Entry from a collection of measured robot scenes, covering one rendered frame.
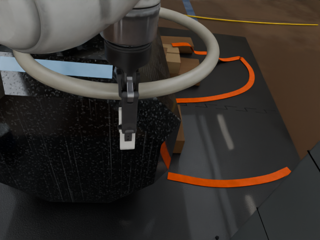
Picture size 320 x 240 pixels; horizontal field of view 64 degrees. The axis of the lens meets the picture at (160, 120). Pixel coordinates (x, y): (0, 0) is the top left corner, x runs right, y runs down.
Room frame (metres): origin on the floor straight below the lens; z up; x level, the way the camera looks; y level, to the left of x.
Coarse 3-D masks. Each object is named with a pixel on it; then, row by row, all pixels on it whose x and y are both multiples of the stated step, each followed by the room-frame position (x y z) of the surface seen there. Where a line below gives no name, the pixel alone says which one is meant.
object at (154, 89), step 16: (160, 16) 0.78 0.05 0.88; (176, 16) 0.76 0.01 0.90; (208, 32) 0.65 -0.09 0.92; (208, 48) 0.57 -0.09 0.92; (32, 64) 0.38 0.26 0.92; (208, 64) 0.48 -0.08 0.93; (48, 80) 0.35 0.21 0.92; (64, 80) 0.35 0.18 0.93; (80, 80) 0.35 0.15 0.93; (160, 80) 0.39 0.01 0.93; (176, 80) 0.40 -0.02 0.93; (192, 80) 0.42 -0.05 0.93; (96, 96) 0.33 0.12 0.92; (112, 96) 0.34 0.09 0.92; (144, 96) 0.35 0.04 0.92
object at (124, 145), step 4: (120, 124) 0.33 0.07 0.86; (120, 132) 0.32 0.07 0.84; (120, 136) 0.32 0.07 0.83; (132, 136) 0.33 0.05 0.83; (120, 140) 0.32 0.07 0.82; (132, 140) 0.33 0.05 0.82; (120, 144) 0.32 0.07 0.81; (124, 144) 0.32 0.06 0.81; (128, 144) 0.32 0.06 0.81; (132, 144) 0.32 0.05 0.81; (120, 148) 0.32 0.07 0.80; (124, 148) 0.32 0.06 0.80; (128, 148) 0.32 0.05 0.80; (132, 148) 0.32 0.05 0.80
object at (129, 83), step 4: (128, 80) 0.32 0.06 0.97; (128, 84) 0.32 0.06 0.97; (132, 84) 0.32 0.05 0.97; (128, 88) 0.31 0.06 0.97; (132, 88) 0.31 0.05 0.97; (128, 92) 0.30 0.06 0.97; (132, 92) 0.30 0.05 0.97; (128, 96) 0.30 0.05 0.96; (132, 96) 0.30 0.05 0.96; (128, 100) 0.30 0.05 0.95; (132, 100) 0.30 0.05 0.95
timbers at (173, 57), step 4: (164, 44) 1.81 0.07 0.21; (168, 44) 1.82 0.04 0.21; (168, 48) 1.77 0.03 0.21; (172, 48) 1.78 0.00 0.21; (176, 48) 1.79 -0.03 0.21; (168, 52) 1.71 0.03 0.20; (172, 52) 1.72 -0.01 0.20; (176, 52) 1.73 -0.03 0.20; (168, 56) 1.65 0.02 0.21; (172, 56) 1.66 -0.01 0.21; (176, 56) 1.67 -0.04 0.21; (168, 60) 1.60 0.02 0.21; (172, 60) 1.61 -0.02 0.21; (176, 60) 1.62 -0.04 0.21; (168, 64) 1.59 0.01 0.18; (172, 64) 1.59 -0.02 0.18; (176, 64) 1.60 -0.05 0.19; (172, 68) 1.59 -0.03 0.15; (176, 68) 1.60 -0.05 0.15; (172, 72) 1.59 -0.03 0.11; (176, 72) 1.60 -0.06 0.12
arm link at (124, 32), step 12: (132, 12) 0.33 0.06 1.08; (144, 12) 0.33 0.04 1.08; (156, 12) 0.35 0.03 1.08; (120, 24) 0.32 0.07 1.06; (132, 24) 0.32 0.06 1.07; (144, 24) 0.33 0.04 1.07; (156, 24) 0.36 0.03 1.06; (108, 36) 0.33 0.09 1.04; (120, 36) 0.32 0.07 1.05; (132, 36) 0.32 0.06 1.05; (144, 36) 0.33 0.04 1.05; (156, 36) 0.36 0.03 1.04
